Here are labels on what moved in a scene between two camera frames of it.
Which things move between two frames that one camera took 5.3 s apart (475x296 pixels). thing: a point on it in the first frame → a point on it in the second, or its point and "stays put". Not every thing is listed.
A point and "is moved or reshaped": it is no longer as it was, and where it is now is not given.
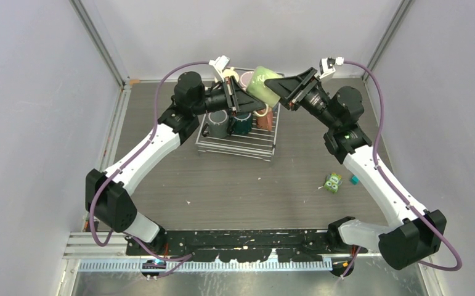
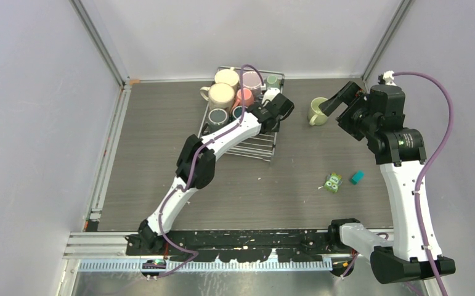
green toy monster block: x=332 y=182 stays put
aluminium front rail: x=108 y=251 stays put
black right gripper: x=286 y=87 → x=351 y=94
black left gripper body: x=223 y=98 → x=277 y=127
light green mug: x=257 y=87 is moved or reshaped
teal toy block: x=354 y=179 stays put
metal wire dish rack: x=258 y=144 stays put
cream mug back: x=231 y=72 stays put
